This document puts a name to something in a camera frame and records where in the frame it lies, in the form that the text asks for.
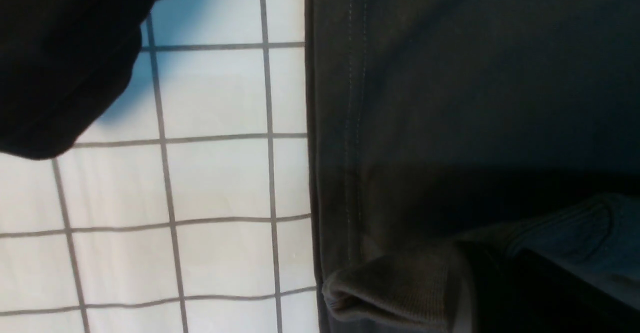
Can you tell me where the dark gray long-sleeve top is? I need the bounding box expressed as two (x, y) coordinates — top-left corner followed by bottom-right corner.
(305, 0), (639, 333)

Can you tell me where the white grid table cover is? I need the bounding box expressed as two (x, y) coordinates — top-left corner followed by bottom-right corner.
(0, 0), (320, 333)

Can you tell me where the black garment pile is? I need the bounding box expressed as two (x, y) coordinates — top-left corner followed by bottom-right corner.
(0, 0), (159, 160)

